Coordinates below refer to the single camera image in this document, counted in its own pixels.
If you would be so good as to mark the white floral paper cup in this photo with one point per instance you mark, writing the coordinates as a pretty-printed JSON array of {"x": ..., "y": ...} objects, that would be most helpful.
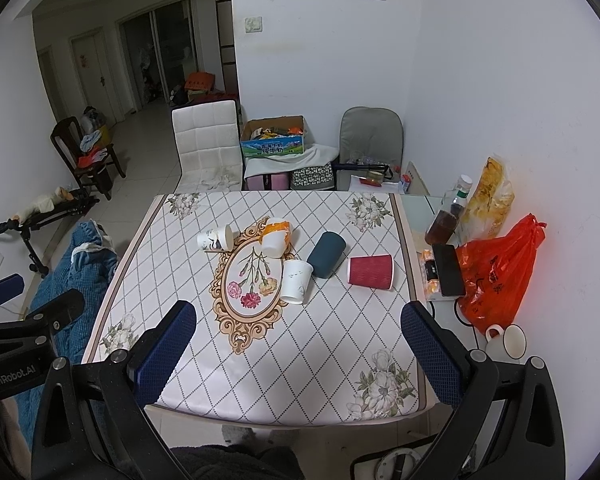
[{"x": 216, "y": 239}]

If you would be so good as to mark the yellow snack bag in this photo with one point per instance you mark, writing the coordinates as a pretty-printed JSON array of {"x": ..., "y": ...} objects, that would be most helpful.
[{"x": 490, "y": 204}]

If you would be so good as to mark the glass side table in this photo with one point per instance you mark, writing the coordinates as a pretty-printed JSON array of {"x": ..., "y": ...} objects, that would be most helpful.
[{"x": 433, "y": 272}]

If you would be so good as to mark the white enamel mug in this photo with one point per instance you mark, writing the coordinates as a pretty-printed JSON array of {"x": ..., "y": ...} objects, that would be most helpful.
[{"x": 505, "y": 344}]

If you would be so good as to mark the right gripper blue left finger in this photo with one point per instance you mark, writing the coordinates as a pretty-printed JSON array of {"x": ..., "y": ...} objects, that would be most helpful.
[{"x": 155, "y": 355}]

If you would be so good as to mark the red paper cup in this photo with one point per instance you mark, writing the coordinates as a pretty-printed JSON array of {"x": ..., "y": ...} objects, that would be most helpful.
[{"x": 371, "y": 271}]

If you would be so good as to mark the floral diamond pattern tablecloth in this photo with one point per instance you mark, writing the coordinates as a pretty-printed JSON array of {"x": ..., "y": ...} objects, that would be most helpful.
[{"x": 338, "y": 358}]

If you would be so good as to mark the grey cushioned chair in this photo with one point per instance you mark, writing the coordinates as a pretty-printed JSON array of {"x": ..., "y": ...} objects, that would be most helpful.
[{"x": 371, "y": 135}]

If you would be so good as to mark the bottle with brown liquid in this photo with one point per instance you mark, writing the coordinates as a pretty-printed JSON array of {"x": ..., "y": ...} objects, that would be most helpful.
[{"x": 452, "y": 208}]

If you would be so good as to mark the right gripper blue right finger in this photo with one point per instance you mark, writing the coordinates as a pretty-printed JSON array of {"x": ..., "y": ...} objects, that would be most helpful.
[{"x": 440, "y": 354}]

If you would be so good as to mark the dark wooden chair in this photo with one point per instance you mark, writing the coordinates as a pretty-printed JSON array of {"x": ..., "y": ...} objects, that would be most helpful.
[{"x": 86, "y": 156}]

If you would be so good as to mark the white wall switch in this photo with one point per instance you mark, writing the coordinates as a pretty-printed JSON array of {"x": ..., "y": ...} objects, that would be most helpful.
[{"x": 253, "y": 25}]

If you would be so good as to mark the red plastic bag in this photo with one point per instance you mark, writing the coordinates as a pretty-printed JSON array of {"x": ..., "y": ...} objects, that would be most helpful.
[{"x": 497, "y": 272}]

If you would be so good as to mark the dark teal cup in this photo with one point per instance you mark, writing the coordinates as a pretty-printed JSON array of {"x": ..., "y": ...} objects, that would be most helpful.
[{"x": 326, "y": 254}]

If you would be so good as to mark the cardboard box with items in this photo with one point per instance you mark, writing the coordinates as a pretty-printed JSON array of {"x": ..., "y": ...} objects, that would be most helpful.
[{"x": 277, "y": 136}]

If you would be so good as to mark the black smartphone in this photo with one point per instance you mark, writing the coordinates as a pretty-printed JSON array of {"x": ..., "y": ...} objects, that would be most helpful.
[{"x": 448, "y": 271}]

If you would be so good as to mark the blue blanket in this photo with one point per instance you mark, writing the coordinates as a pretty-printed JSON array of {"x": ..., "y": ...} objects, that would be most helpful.
[{"x": 87, "y": 265}]

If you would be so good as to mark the black exercise stand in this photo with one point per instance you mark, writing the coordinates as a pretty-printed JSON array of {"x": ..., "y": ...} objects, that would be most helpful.
[{"x": 46, "y": 210}]

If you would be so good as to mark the white towel on stool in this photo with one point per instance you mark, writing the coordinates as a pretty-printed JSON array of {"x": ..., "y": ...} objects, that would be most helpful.
[{"x": 316, "y": 155}]

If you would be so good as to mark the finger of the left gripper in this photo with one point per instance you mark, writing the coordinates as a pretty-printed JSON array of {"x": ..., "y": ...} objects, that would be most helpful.
[
  {"x": 10, "y": 287},
  {"x": 60, "y": 311}
]

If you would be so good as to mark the white cup orange rim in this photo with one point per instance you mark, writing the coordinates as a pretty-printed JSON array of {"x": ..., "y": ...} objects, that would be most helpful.
[{"x": 275, "y": 237}]

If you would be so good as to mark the white paper cup with text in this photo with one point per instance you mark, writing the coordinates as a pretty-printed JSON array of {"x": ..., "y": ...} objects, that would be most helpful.
[{"x": 295, "y": 281}]

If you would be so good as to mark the white padded chair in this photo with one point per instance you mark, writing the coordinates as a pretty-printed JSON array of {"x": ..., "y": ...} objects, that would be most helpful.
[{"x": 207, "y": 139}]

